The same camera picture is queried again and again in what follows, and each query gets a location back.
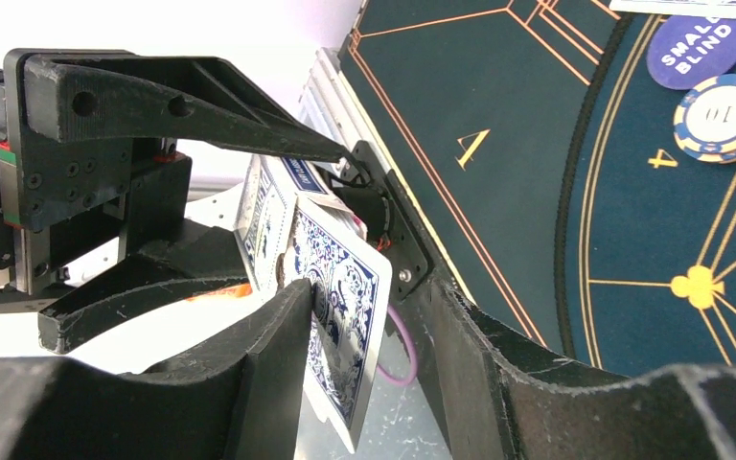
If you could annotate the aluminium frame rail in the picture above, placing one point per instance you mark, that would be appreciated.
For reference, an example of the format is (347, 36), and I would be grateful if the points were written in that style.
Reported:
(365, 179)

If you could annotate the blue playing card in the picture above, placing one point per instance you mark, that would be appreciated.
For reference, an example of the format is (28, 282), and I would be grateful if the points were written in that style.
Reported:
(350, 283)
(696, 8)

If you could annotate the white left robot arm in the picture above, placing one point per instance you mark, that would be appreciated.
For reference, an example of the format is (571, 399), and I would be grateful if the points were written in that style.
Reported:
(88, 155)

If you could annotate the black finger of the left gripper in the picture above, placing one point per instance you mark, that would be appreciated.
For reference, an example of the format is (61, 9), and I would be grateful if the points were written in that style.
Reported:
(135, 286)
(79, 97)

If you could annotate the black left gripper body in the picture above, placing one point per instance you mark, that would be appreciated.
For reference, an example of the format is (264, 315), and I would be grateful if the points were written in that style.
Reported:
(58, 201)

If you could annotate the rectangular dark green poker mat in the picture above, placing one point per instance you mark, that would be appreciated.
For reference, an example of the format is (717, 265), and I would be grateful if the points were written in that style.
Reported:
(476, 102)

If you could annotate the blue playing card deck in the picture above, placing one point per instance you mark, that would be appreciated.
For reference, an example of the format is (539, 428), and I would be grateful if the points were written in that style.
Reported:
(269, 196)

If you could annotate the purple small blind button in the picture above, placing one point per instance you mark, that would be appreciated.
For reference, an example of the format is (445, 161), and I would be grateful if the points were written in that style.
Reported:
(687, 50)

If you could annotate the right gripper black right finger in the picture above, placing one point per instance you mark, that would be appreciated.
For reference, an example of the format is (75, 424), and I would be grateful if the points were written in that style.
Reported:
(498, 395)

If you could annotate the round blue poker mat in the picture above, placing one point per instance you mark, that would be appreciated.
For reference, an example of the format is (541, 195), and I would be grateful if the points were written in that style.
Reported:
(645, 251)

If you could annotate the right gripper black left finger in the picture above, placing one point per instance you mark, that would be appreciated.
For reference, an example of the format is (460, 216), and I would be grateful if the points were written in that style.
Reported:
(236, 395)

